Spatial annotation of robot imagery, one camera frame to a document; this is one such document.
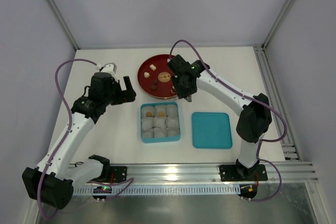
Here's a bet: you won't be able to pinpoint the metal tongs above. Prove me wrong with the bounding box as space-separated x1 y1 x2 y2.
172 89 192 102

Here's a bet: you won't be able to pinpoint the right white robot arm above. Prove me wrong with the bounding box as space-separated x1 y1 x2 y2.
167 55 272 180

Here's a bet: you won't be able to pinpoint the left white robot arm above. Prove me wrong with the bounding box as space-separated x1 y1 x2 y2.
22 72 136 210

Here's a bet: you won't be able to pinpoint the red round tray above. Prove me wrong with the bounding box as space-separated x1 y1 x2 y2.
137 54 177 99

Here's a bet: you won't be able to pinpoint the teal box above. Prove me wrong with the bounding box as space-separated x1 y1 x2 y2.
140 102 181 143

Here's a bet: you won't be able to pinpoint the teal box lid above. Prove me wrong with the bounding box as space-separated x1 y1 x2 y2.
192 112 233 150

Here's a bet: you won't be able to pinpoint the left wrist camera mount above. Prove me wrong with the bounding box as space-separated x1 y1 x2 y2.
96 62 117 76

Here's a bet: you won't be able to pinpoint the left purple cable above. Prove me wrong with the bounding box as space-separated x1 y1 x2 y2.
36 59 133 220

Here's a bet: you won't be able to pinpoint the purple cable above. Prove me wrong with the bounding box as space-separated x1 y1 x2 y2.
36 59 133 220
169 39 287 202

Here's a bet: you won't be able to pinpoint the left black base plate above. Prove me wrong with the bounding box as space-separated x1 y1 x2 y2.
108 166 128 184

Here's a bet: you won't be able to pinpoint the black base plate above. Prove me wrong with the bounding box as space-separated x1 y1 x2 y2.
108 166 128 184
219 163 268 182

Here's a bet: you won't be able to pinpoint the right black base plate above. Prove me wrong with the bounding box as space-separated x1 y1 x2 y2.
219 163 268 182

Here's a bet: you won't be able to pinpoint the perforated cable duct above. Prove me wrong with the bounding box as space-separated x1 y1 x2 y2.
73 183 240 197

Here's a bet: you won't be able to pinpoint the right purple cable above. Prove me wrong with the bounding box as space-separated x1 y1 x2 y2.
169 39 287 202

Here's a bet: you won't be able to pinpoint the aluminium rail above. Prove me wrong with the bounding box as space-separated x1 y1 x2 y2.
67 161 320 184

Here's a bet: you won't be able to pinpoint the left aluminium frame post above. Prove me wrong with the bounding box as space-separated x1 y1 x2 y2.
45 0 80 50

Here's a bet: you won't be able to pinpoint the aluminium frame post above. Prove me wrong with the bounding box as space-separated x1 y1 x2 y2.
261 0 296 50
45 0 80 50

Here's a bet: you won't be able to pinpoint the right aluminium frame post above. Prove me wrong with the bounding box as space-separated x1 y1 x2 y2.
261 0 296 50

